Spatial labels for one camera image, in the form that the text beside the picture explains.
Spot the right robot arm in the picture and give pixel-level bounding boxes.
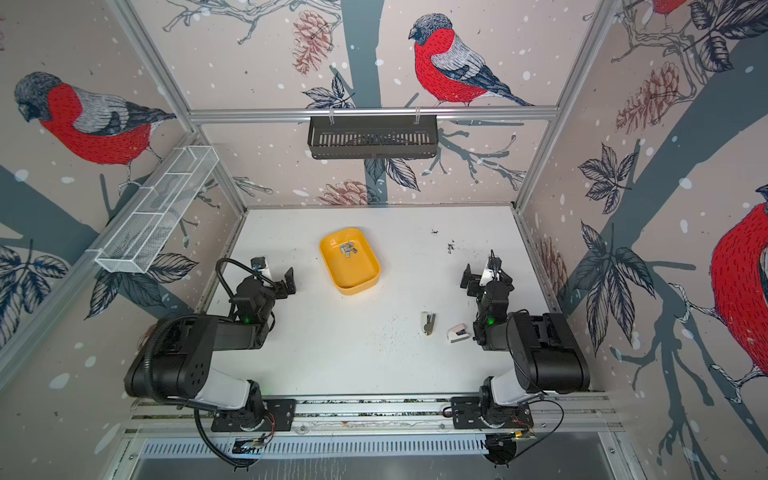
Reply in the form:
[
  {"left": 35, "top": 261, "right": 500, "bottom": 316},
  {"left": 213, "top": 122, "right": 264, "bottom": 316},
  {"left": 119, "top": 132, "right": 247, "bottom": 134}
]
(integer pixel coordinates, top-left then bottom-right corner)
[{"left": 451, "top": 257, "right": 590, "bottom": 430}]

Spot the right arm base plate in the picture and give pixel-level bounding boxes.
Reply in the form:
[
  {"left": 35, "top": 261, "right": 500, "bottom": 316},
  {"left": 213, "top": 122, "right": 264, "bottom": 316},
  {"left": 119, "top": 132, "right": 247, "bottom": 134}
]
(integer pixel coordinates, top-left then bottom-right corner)
[{"left": 442, "top": 396, "right": 533, "bottom": 430}]

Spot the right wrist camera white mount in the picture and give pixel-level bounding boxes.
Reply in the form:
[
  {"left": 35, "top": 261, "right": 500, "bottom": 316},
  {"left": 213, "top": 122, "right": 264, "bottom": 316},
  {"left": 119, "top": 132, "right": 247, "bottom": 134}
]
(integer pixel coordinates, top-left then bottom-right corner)
[{"left": 479, "top": 250, "right": 502, "bottom": 287}]

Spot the aluminium rail front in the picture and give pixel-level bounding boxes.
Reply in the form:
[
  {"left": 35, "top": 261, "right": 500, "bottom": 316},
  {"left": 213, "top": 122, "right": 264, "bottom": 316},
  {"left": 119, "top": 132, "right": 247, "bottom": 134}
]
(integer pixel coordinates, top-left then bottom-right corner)
[{"left": 128, "top": 392, "right": 625, "bottom": 436}]

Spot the yellow plastic tray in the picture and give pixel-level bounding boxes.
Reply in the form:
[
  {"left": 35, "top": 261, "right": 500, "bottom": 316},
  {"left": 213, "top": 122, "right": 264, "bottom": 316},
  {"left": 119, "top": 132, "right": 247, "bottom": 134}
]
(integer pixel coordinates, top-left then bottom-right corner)
[{"left": 319, "top": 228, "right": 381, "bottom": 296}]

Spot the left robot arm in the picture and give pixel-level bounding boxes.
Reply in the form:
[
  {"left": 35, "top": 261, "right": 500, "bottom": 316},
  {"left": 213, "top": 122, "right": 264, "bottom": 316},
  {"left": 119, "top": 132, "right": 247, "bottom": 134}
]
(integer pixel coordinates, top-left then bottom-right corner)
[{"left": 124, "top": 257, "right": 296, "bottom": 434}]

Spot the staple strips pile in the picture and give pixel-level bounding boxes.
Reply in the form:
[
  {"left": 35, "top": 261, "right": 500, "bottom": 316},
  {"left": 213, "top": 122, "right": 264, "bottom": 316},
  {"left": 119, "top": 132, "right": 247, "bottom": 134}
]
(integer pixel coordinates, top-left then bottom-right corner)
[{"left": 339, "top": 242, "right": 358, "bottom": 258}]

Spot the metal stapler base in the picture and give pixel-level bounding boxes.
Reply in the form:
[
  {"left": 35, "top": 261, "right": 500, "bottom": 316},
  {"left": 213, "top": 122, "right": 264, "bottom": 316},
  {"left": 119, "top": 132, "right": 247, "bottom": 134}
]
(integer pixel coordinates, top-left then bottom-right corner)
[{"left": 421, "top": 311, "right": 436, "bottom": 336}]

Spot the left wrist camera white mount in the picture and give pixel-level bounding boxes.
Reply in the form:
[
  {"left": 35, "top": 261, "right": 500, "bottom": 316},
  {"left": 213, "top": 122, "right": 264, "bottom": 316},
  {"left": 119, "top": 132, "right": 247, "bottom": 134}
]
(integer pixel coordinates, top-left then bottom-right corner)
[{"left": 250, "top": 256, "right": 272, "bottom": 282}]

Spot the black hanging wire basket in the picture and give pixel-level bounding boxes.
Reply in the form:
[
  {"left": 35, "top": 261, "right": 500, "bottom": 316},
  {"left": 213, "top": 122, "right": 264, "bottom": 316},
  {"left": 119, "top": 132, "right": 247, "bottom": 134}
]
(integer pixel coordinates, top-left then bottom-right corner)
[{"left": 307, "top": 115, "right": 439, "bottom": 160}]

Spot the white pink stapler body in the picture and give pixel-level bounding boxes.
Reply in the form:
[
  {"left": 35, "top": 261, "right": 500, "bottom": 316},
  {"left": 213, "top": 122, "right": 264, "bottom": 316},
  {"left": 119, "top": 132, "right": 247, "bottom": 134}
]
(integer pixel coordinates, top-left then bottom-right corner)
[{"left": 446, "top": 324, "right": 472, "bottom": 344}]

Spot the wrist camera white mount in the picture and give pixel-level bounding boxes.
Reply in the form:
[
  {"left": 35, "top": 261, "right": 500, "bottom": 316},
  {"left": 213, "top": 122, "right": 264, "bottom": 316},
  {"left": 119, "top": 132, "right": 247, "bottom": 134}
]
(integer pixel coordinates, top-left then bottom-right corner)
[
  {"left": 479, "top": 250, "right": 502, "bottom": 287},
  {"left": 250, "top": 256, "right": 272, "bottom": 282}
]

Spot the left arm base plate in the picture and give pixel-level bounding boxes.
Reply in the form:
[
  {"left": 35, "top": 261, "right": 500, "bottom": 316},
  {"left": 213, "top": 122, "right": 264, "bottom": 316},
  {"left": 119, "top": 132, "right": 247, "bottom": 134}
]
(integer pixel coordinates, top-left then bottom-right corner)
[{"left": 211, "top": 398, "right": 297, "bottom": 433}]

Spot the white wire mesh shelf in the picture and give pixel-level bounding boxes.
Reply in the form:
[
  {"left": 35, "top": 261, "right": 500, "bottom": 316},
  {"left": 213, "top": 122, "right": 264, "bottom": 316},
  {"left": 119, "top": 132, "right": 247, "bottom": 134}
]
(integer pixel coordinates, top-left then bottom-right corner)
[{"left": 95, "top": 145, "right": 219, "bottom": 273}]

